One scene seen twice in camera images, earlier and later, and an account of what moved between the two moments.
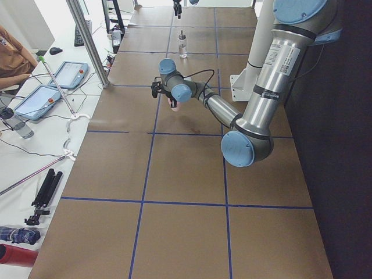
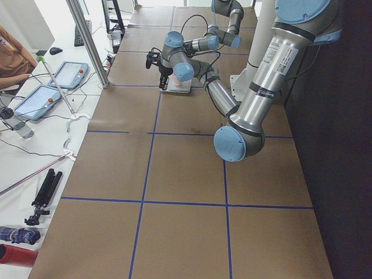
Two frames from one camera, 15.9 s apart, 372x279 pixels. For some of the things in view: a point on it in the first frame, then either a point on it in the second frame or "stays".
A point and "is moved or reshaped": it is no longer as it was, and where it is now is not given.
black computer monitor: (113, 17) stays
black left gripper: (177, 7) to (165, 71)
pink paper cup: (176, 108) is moved or reshaped
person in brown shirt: (15, 62) stays
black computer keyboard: (78, 40) stays
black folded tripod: (45, 195) stays
